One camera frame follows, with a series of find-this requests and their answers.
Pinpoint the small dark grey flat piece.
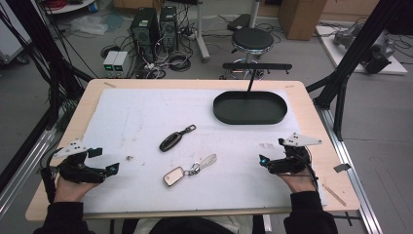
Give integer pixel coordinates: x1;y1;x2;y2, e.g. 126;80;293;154
332;163;353;174

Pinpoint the slim black computer tower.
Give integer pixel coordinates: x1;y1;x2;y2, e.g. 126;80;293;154
158;5;179;54

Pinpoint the clear plastic bag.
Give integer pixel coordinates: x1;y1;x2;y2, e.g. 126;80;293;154
68;15;109;36

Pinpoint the black metal frame strut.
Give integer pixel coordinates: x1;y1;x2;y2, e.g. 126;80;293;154
306;0;413;142

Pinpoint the white floor platform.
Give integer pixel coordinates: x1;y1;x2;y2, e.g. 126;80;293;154
315;24;408;76

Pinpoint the grey machine on platform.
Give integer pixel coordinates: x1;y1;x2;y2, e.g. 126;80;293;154
332;21;396;75

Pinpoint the person's left hand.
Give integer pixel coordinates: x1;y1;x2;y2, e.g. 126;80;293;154
53;175;100;205

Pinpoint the black car key fob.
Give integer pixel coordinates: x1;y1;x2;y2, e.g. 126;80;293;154
158;124;198;153

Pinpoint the black metal frame with cables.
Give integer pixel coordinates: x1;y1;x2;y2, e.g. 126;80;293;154
0;0;95;131

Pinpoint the person's lap clothing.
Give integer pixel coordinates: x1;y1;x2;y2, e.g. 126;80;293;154
122;215;265;234

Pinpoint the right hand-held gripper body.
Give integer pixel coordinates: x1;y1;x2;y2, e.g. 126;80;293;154
268;132;323;176

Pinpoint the grey metal desk leg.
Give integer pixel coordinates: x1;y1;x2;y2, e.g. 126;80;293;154
194;0;212;63

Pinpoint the brown cardboard box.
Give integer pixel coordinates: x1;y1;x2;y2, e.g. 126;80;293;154
278;0;328;42

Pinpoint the thin wooden stick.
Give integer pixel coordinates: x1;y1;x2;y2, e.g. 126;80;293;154
321;183;348;208

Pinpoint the aluminium rail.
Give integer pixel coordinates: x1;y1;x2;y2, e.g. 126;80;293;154
314;104;385;234
0;126;58;217

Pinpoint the beige key fob with strap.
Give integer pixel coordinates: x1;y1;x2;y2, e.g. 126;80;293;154
162;153;218;188

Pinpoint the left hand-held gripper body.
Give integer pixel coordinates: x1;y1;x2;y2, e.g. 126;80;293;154
53;137;108;184

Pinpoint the coiled black cable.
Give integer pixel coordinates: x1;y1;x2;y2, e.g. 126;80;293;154
166;52;193;73

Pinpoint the large black computer tower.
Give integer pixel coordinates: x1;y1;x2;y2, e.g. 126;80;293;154
129;7;161;63

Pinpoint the person's right hand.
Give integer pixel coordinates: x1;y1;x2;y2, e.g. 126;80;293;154
278;169;319;195

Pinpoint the black oval tray with hanger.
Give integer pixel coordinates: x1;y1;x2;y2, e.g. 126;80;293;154
212;61;293;127

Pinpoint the white table mat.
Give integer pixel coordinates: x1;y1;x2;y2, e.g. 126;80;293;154
80;88;328;215

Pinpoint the black flat floor pedal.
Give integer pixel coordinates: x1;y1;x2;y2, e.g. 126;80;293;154
226;13;252;32

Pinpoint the white bench power supply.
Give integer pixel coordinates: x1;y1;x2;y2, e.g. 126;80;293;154
102;50;120;78
112;51;130;78

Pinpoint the black round stool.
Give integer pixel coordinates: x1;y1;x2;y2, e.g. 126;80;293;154
231;26;276;64

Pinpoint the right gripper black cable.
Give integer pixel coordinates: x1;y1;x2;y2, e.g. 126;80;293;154
292;145;319;193

